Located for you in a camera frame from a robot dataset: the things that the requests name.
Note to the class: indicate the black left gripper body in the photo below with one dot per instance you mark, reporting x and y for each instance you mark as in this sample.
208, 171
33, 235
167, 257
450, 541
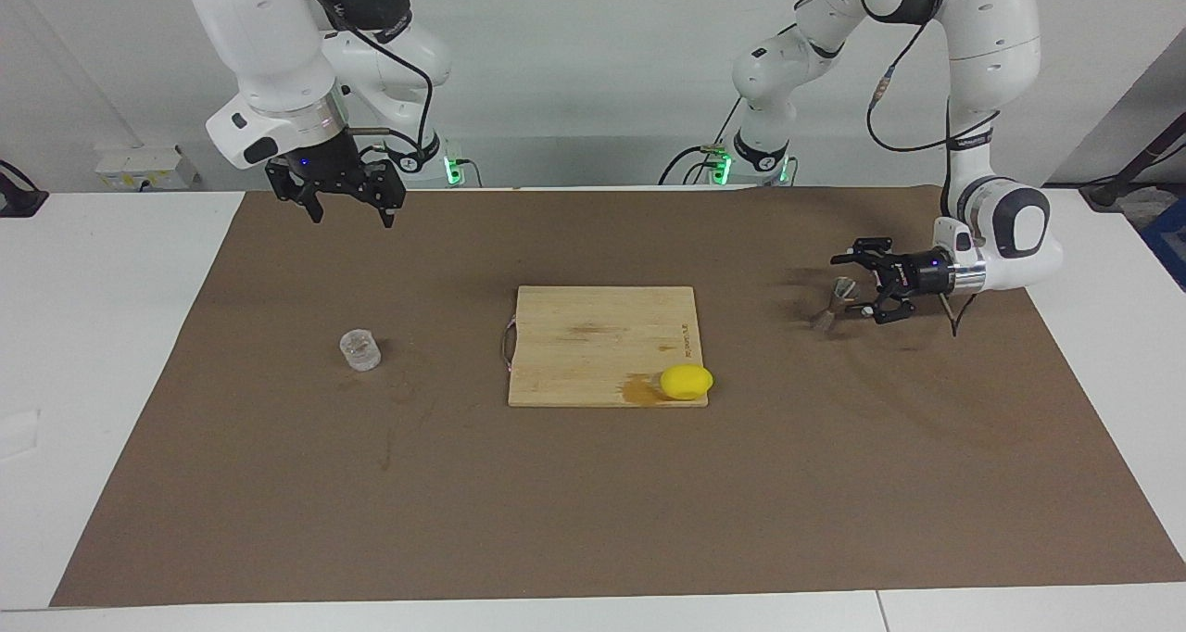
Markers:
922, 271

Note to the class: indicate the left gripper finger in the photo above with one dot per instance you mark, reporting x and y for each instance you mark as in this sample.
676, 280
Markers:
866, 250
885, 309

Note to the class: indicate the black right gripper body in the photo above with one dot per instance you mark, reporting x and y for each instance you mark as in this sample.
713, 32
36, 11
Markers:
324, 169

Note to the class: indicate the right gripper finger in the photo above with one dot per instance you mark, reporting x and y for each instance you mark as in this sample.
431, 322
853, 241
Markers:
301, 192
389, 192

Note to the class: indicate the steel double jigger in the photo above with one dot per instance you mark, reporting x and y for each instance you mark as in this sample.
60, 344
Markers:
834, 306

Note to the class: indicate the small clear glass cup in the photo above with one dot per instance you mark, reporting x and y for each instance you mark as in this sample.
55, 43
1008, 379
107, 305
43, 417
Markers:
360, 351

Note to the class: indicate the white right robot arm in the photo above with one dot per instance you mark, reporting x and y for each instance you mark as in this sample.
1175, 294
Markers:
269, 48

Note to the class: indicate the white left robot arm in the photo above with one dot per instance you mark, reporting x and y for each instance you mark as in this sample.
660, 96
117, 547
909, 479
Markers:
991, 39

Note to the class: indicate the white power strip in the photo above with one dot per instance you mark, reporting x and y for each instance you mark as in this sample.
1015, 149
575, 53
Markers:
144, 167

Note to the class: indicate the yellow lemon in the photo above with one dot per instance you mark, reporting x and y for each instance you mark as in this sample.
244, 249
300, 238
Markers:
687, 382

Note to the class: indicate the black stand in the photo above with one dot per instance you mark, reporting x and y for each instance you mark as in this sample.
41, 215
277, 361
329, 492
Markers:
1135, 164

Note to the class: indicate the bamboo cutting board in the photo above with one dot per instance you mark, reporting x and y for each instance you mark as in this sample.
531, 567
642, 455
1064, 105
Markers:
593, 345

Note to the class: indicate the brown table mat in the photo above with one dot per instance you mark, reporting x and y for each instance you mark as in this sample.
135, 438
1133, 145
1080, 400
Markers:
593, 502

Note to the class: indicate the black clamp mount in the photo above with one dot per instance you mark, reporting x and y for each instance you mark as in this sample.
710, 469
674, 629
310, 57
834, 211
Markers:
18, 201

